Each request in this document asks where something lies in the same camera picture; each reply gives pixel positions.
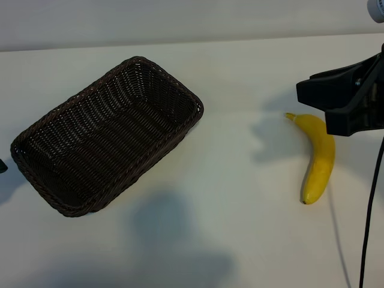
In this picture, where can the yellow banana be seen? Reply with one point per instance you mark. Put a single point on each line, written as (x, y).
(321, 162)

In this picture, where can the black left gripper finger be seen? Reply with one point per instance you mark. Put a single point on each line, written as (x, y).
(3, 166)

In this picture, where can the dark brown wicker basket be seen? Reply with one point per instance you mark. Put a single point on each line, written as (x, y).
(105, 135)

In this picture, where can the white cylindrical connector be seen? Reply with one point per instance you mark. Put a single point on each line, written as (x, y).
(377, 9)

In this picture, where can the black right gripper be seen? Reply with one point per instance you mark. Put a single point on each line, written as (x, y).
(375, 105)

